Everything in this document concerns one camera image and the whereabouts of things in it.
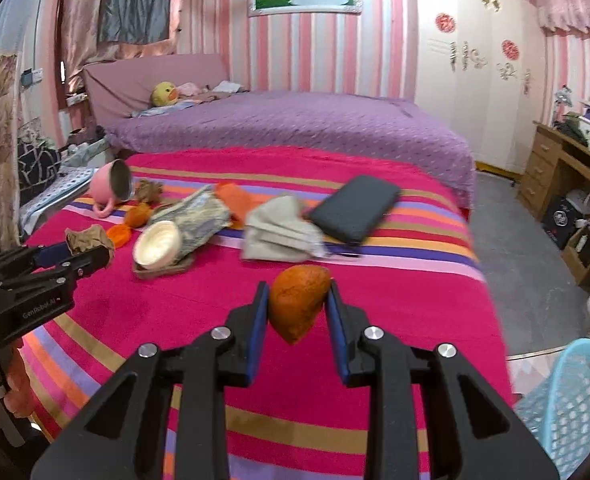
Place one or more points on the white wardrobe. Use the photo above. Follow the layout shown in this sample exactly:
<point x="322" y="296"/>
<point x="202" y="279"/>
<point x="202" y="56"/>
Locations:
<point x="475" y="110"/>

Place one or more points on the wooden desk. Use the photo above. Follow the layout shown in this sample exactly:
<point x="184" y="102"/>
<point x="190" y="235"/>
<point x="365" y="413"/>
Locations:
<point x="545" y="155"/>

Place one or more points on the dark grey folded cloth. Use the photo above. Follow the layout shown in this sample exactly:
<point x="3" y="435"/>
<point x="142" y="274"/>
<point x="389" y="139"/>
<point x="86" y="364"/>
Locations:
<point x="355" y="207"/>

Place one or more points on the black patterned bag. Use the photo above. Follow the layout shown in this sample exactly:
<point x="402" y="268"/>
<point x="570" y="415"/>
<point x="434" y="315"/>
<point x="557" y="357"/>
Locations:
<point x="37" y="165"/>

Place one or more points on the striped pink blanket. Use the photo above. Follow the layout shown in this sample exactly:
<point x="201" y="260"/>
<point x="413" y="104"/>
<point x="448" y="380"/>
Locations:
<point x="185" y="310"/>

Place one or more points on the white cloth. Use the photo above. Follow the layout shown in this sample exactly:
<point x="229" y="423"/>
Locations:
<point x="229" y="86"/>

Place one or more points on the pink curtain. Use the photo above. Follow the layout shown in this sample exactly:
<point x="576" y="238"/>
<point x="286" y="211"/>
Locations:
<point x="80" y="15"/>

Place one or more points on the yellow duck plush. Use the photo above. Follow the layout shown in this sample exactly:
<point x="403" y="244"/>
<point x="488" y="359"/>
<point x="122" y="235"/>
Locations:
<point x="164" y="95"/>

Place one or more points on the pink cup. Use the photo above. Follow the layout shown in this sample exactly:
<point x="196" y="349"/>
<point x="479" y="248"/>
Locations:
<point x="102" y="185"/>

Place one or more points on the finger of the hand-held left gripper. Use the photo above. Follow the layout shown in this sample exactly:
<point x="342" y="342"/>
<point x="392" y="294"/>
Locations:
<point x="50" y="255"/>
<point x="87" y="262"/>

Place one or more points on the orange lemon-shaped fruit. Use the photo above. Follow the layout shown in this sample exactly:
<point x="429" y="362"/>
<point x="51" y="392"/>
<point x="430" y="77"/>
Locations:
<point x="297" y="302"/>

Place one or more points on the orange cloth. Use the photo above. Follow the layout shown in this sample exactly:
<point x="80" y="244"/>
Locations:
<point x="235" y="200"/>

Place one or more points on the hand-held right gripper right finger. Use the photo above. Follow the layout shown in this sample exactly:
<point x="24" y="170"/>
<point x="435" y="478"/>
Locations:
<point x="336" y="332"/>

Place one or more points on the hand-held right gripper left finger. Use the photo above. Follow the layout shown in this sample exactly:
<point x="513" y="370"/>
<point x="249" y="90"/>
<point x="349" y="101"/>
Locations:
<point x="259" y="330"/>

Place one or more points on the purple bedspread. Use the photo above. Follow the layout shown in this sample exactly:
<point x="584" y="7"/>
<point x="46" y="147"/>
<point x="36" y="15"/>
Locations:
<point x="300" y="122"/>

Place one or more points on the patterned folded cloth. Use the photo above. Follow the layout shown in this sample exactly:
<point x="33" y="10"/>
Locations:
<point x="200" y="220"/>

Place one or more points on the mauve covered headboard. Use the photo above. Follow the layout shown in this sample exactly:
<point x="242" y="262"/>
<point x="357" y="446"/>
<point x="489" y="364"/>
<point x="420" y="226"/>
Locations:
<point x="125" y="82"/>

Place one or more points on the light blue plastic basket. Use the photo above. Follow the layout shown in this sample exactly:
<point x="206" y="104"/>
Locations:
<point x="570" y="410"/>

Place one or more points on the person's left hand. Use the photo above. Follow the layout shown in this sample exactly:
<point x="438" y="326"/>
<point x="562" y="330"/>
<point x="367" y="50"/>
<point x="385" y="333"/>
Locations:
<point x="21" y="385"/>

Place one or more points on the grey curtain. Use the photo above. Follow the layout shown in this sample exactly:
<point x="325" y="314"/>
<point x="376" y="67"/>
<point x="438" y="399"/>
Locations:
<point x="135" y="0"/>

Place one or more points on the pink doll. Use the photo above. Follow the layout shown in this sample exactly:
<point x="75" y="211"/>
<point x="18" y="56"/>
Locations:
<point x="191" y="89"/>

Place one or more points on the white bowl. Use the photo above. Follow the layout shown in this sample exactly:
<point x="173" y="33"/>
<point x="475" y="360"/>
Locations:
<point x="156" y="245"/>

